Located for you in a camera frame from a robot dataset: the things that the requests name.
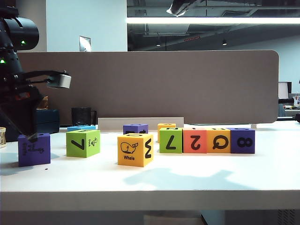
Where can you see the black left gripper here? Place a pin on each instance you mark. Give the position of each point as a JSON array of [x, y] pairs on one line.
[[21, 90]]

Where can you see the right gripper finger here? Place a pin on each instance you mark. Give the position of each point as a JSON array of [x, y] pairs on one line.
[[177, 8], [193, 3]]

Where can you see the purple giraffe number five block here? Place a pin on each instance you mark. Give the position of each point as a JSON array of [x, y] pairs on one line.
[[35, 159]]

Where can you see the blue letter A block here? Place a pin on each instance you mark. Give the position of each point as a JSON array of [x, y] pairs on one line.
[[79, 128]]

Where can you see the green seven block duck print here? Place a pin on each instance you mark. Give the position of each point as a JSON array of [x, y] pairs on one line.
[[79, 152]]

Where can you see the yellow foam block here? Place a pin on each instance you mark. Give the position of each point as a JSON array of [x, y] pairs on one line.
[[161, 126]]

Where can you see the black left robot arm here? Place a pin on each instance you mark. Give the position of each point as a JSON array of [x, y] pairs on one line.
[[21, 32]]

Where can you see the yellow whale letter W block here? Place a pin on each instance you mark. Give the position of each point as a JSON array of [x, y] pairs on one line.
[[131, 162]]

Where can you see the yellow letter Q block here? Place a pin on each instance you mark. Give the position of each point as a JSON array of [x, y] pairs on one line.
[[211, 150]]

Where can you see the gold ornate box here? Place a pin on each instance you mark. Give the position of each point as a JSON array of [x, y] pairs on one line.
[[43, 103]]

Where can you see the dark blue case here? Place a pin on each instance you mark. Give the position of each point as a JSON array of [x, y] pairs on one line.
[[48, 122]]

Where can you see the beige carved cup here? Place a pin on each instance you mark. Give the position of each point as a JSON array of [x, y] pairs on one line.
[[2, 140]]

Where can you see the red ceiling sign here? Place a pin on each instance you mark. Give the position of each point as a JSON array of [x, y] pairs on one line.
[[192, 39]]

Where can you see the black mug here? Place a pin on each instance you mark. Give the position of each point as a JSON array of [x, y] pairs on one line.
[[80, 116]]

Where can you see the grey desk divider panel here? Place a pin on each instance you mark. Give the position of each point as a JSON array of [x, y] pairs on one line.
[[164, 89]]

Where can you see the white round pillar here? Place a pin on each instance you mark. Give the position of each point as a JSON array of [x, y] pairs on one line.
[[42, 35]]

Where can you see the purple foam block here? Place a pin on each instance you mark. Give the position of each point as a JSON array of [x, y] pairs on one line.
[[127, 131]]

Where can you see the white background monitor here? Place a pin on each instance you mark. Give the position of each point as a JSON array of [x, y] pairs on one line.
[[283, 91]]

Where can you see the red number two block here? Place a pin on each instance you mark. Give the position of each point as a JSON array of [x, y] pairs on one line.
[[187, 150]]

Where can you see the green number seven block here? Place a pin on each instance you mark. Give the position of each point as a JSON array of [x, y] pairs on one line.
[[164, 150]]

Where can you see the purple number eight block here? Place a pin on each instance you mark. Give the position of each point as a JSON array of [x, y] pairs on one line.
[[234, 150]]

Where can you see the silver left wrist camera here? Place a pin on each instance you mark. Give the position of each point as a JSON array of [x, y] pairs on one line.
[[61, 80]]

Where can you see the silver wall sign plate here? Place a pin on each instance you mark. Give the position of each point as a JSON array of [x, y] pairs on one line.
[[84, 44]]

